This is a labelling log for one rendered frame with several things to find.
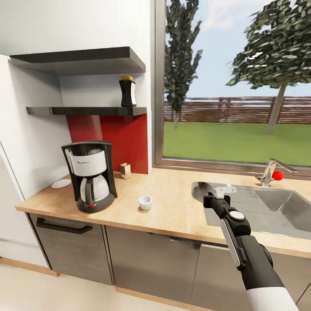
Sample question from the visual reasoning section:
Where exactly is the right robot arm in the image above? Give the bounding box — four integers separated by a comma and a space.
203, 187, 298, 311

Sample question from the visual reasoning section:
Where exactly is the saucer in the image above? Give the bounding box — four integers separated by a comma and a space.
51, 179, 71, 188

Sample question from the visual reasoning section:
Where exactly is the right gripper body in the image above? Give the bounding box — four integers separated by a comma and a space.
203, 195, 231, 212

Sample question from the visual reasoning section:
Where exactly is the paper coffee filter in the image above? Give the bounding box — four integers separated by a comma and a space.
191, 181, 215, 203

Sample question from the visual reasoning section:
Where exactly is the bottle of coffee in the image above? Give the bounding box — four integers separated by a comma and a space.
119, 76, 137, 107

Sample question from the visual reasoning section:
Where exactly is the coffee cup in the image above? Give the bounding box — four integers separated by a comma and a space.
139, 196, 152, 209

